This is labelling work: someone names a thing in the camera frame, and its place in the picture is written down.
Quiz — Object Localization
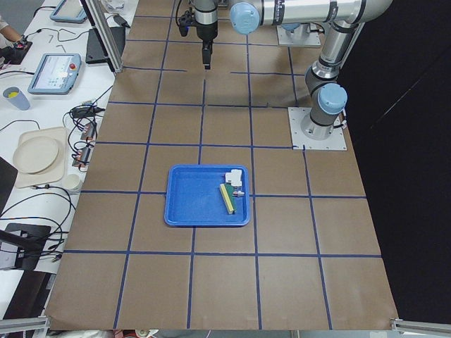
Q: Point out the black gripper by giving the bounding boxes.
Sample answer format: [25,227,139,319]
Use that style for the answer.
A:
[202,39,214,69]

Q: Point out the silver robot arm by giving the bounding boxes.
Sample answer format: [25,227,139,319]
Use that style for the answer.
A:
[191,0,218,70]
[230,0,391,141]

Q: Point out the teach pendant with red button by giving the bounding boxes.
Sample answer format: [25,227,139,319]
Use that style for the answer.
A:
[27,54,82,95]

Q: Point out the black laptop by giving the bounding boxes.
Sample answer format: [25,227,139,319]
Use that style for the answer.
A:
[85,26,127,65]

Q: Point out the white circuit breaker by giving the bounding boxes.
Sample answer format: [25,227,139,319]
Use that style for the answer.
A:
[225,169,242,188]

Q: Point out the green yellow terminal block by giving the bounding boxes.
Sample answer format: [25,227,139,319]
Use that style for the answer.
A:
[219,183,245,214]

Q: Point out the blue plastic tray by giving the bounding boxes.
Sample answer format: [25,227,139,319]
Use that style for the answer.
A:
[164,164,250,227]

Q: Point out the white paper cup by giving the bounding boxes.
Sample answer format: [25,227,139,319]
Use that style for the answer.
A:
[61,174,83,194]

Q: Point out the beige tray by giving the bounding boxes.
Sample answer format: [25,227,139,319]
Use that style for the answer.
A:
[13,127,68,188]

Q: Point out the beige plate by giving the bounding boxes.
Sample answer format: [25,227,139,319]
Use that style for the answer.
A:
[13,137,58,173]

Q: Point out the blue cup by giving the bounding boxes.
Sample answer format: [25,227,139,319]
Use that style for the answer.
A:
[3,87,30,111]

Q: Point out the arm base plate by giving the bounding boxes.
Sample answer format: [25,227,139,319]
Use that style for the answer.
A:
[288,107,347,151]
[277,23,321,48]

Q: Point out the aluminium frame column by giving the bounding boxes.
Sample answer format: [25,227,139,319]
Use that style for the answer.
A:
[80,0,123,73]

